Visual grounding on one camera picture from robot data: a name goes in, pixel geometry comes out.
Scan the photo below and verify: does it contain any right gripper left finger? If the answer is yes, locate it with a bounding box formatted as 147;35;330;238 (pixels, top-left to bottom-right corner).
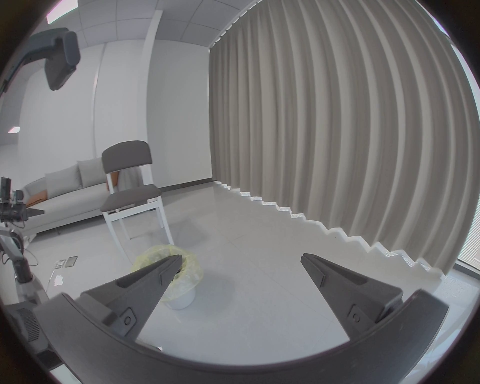
79;254;184;342

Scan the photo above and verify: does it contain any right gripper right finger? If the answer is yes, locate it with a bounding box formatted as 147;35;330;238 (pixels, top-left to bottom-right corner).
300;253;404;341

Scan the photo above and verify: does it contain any yellow plastic bag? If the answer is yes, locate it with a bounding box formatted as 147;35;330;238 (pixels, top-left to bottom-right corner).
131;244;205;303

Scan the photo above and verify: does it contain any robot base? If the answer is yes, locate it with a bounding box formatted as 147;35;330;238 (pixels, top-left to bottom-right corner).
0;277;65;376

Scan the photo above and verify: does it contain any white trash bin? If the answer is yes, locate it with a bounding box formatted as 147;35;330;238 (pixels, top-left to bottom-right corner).
164;282;197;310

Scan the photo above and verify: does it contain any pale grey sofa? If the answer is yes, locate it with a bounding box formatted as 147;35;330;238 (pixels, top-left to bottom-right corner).
17;157;151;236

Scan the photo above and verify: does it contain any pale grey cushion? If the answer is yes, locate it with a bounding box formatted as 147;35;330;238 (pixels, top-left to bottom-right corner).
77;157;109;186
44;166;84;197

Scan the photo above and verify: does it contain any grey and white chair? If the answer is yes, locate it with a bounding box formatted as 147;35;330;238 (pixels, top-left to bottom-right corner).
100;140;175;259

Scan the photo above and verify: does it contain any window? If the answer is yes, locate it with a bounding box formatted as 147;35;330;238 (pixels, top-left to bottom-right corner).
455;225;480;282

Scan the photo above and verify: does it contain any beige curtain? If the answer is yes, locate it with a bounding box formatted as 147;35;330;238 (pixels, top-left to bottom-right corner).
208;0;480;277

